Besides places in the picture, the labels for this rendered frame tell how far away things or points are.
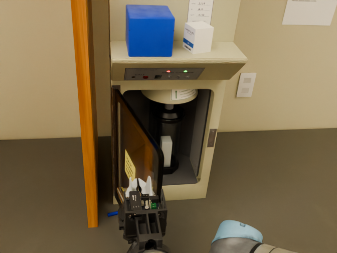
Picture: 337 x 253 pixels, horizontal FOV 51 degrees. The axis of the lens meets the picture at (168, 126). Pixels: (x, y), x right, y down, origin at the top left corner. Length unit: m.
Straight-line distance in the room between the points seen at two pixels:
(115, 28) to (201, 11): 0.22
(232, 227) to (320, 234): 0.72
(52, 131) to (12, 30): 0.44
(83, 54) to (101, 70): 0.59
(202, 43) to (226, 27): 0.12
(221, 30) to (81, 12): 0.36
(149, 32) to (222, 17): 0.22
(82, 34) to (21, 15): 0.58
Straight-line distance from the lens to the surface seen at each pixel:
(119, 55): 0.82
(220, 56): 0.86
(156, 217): 0.60
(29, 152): 1.49
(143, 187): 0.73
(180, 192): 1.23
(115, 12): 0.89
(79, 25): 0.81
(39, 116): 1.54
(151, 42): 0.81
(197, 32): 0.84
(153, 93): 1.03
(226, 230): 0.61
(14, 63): 1.44
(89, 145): 0.95
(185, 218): 1.20
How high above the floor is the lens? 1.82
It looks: 33 degrees down
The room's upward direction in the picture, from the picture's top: 5 degrees clockwise
